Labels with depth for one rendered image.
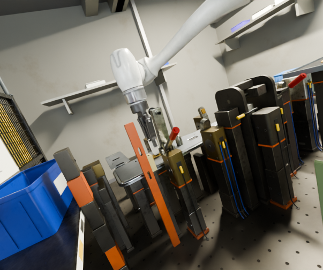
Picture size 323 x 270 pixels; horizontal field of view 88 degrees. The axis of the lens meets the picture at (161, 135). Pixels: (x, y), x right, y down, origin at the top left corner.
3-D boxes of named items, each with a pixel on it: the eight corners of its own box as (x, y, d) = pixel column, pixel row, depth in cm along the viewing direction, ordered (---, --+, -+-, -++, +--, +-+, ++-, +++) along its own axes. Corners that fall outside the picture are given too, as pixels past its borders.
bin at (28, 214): (80, 181, 68) (66, 154, 65) (57, 233, 39) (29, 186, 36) (37, 200, 65) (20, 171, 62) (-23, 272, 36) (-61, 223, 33)
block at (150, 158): (178, 230, 70) (148, 152, 62) (182, 235, 67) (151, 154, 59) (171, 235, 69) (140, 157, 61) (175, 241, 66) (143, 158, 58)
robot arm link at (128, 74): (139, 84, 62) (150, 83, 74) (124, 41, 59) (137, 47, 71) (115, 94, 65) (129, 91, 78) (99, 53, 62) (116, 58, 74)
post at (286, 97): (290, 165, 85) (276, 88, 76) (301, 167, 81) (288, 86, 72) (284, 170, 83) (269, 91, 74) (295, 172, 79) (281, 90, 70)
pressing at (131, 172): (284, 87, 127) (283, 85, 127) (321, 81, 107) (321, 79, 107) (112, 172, 79) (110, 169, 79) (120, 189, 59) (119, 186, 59)
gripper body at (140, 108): (149, 98, 67) (156, 119, 69) (142, 100, 75) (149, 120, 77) (132, 104, 65) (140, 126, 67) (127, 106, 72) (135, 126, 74)
